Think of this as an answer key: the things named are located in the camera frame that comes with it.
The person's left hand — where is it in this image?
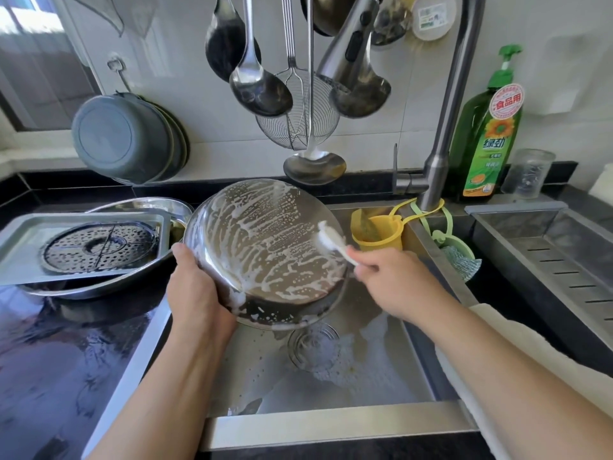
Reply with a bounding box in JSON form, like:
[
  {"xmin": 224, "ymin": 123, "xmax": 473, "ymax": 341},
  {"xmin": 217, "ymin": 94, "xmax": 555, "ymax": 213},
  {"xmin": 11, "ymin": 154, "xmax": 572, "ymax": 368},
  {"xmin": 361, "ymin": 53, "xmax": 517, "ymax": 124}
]
[{"xmin": 165, "ymin": 242, "xmax": 239, "ymax": 349}]

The person's right hand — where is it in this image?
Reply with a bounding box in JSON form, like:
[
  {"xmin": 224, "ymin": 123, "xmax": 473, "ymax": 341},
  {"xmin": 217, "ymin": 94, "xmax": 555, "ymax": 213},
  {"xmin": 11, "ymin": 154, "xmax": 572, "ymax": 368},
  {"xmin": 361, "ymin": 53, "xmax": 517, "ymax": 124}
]
[{"xmin": 345, "ymin": 245, "xmax": 452, "ymax": 328}]

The white cleaning brush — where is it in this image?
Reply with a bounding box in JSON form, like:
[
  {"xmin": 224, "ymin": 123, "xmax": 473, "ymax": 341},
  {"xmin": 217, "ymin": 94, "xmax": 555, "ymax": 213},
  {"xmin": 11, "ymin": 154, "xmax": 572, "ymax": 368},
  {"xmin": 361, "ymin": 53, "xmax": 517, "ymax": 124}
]
[{"xmin": 316, "ymin": 221, "xmax": 358, "ymax": 268}]

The round steel pan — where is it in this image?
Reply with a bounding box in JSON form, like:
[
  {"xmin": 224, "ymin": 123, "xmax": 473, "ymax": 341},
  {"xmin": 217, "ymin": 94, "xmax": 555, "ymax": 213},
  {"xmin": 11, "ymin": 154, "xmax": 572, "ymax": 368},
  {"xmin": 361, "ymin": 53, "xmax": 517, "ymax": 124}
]
[{"xmin": 183, "ymin": 178, "xmax": 352, "ymax": 330}]

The black round steamer rack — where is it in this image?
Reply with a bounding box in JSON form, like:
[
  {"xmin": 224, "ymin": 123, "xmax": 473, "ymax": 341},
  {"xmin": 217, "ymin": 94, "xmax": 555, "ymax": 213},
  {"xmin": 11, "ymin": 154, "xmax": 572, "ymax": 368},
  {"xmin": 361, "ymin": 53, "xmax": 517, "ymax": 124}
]
[{"xmin": 38, "ymin": 220, "xmax": 160, "ymax": 277}]

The person's right forearm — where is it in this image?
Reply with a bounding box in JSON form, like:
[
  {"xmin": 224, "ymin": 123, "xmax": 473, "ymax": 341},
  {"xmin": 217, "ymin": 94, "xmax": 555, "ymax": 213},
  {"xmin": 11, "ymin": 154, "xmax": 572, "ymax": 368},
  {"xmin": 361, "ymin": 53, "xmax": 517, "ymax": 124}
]
[{"xmin": 421, "ymin": 296, "xmax": 613, "ymax": 460}]

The person's left forearm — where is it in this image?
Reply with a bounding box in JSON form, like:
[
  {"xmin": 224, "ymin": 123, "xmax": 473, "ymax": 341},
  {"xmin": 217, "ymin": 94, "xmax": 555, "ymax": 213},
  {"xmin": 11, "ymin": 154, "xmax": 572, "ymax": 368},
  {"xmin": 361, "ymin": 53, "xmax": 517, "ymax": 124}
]
[{"xmin": 88, "ymin": 330, "xmax": 236, "ymax": 460}]

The yellow hanging sink cup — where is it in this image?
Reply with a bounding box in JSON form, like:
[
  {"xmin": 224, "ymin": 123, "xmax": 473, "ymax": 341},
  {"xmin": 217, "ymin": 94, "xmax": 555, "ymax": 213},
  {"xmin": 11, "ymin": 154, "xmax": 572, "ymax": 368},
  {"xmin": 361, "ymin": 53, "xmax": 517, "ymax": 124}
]
[{"xmin": 349, "ymin": 198, "xmax": 446, "ymax": 253}]

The green hanging sponge holder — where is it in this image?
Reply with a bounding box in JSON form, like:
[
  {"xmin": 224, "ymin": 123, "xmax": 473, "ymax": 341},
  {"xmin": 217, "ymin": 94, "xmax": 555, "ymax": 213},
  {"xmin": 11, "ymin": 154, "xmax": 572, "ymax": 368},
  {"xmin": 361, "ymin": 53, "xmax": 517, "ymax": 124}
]
[{"xmin": 412, "ymin": 200, "xmax": 484, "ymax": 282}]

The round steel basin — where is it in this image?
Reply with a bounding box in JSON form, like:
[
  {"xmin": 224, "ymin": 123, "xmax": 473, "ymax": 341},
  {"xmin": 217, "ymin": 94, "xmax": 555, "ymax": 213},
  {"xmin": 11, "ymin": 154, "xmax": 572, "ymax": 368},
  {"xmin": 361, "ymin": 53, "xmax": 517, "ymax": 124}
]
[{"xmin": 23, "ymin": 196, "xmax": 195, "ymax": 301}]

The stainless steel sink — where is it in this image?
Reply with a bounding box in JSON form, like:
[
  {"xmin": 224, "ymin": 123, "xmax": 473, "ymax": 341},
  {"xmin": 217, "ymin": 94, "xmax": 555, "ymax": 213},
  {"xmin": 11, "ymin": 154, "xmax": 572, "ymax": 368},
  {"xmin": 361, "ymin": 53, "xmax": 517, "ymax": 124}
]
[{"xmin": 80, "ymin": 200, "xmax": 481, "ymax": 459}]

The white dish rag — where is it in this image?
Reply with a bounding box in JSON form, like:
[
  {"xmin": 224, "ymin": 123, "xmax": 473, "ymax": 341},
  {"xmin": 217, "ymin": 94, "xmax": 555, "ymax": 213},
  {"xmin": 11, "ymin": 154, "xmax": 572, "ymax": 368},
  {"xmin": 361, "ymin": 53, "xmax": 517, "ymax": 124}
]
[{"xmin": 435, "ymin": 302, "xmax": 613, "ymax": 460}]

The dark green hanging basin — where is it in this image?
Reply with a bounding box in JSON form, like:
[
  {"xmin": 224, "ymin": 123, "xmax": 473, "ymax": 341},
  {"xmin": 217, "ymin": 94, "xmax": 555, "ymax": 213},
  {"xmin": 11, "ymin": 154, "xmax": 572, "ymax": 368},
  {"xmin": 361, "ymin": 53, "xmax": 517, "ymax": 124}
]
[{"xmin": 163, "ymin": 101, "xmax": 191, "ymax": 179}]

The steel sink drain tray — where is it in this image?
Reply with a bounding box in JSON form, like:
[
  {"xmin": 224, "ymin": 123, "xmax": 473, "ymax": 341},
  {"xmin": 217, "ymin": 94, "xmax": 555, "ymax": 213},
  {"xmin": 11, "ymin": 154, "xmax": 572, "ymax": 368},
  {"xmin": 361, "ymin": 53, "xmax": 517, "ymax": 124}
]
[{"xmin": 464, "ymin": 200, "xmax": 613, "ymax": 348}]

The green dish soap bottle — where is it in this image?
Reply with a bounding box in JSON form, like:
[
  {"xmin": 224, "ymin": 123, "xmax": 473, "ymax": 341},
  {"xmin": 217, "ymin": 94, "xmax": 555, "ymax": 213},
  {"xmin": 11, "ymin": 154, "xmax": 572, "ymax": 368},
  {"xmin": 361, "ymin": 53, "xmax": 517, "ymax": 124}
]
[{"xmin": 449, "ymin": 43, "xmax": 527, "ymax": 202}]

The clear plastic cup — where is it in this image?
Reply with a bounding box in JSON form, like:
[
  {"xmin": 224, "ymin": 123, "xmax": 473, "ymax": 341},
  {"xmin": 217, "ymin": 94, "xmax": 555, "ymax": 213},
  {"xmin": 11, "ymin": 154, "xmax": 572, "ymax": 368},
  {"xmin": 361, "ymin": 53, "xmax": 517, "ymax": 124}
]
[{"xmin": 502, "ymin": 148, "xmax": 557, "ymax": 201}]

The grey hanging basin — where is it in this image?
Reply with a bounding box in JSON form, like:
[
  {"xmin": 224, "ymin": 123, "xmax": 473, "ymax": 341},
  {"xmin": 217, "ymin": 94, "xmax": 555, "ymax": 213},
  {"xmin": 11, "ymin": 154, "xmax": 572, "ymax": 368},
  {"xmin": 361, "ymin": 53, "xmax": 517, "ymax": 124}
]
[{"xmin": 71, "ymin": 91, "xmax": 176, "ymax": 186}]

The steel gooseneck faucet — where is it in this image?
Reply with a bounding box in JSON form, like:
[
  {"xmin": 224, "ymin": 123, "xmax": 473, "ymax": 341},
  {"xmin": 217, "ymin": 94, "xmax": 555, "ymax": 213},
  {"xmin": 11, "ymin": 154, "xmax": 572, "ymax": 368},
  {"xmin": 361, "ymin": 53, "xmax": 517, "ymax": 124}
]
[{"xmin": 317, "ymin": 0, "xmax": 487, "ymax": 213}]

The rectangular steel tray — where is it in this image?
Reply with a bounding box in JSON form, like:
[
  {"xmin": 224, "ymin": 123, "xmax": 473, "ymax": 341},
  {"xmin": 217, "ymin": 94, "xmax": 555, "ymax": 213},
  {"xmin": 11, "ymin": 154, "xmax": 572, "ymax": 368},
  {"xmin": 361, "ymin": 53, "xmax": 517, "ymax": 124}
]
[{"xmin": 0, "ymin": 210, "xmax": 172, "ymax": 288}]

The steel soup ladle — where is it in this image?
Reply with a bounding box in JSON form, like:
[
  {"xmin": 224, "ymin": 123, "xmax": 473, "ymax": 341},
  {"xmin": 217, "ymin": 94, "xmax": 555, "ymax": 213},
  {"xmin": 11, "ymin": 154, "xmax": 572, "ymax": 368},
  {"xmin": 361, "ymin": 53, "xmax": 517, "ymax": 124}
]
[{"xmin": 229, "ymin": 0, "xmax": 295, "ymax": 118}]

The hanging steel ladles and skimmer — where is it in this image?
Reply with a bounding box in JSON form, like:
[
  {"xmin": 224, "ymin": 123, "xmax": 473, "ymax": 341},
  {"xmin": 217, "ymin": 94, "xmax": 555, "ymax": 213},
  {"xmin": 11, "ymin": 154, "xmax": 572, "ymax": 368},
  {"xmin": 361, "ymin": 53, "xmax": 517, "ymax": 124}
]
[{"xmin": 205, "ymin": 0, "xmax": 262, "ymax": 83}]

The white dish brush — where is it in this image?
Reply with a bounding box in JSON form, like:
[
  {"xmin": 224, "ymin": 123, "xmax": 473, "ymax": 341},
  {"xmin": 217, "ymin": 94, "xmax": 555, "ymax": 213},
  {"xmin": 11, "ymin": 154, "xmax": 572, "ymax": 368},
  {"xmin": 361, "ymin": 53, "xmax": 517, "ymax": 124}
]
[{"xmin": 410, "ymin": 0, "xmax": 462, "ymax": 43}]

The yellow-handled steel ladle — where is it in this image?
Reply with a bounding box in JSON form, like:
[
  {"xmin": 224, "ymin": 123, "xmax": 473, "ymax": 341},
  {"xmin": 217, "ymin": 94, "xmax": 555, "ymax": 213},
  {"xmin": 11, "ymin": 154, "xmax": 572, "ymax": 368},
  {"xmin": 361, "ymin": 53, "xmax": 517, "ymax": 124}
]
[{"xmin": 282, "ymin": 0, "xmax": 349, "ymax": 187}]

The wire mesh skimmer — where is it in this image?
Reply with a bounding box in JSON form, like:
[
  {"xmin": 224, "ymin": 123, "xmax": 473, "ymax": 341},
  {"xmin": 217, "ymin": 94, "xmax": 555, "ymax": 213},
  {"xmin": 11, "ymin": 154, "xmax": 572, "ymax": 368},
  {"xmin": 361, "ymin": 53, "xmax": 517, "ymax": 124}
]
[{"xmin": 255, "ymin": 0, "xmax": 342, "ymax": 151}]

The steel wall hook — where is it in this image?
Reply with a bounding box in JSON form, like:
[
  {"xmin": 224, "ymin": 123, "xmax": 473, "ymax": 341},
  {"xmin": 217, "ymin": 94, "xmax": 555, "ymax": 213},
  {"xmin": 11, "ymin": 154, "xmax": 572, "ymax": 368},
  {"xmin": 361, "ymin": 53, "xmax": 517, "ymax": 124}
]
[{"xmin": 106, "ymin": 58, "xmax": 133, "ymax": 96}]

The orange-handled brass ladle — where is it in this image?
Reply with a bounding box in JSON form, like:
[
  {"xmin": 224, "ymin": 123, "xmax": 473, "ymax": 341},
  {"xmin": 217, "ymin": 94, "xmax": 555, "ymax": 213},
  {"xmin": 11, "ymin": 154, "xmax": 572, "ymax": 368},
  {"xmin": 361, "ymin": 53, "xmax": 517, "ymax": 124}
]
[{"xmin": 301, "ymin": 0, "xmax": 364, "ymax": 38}]

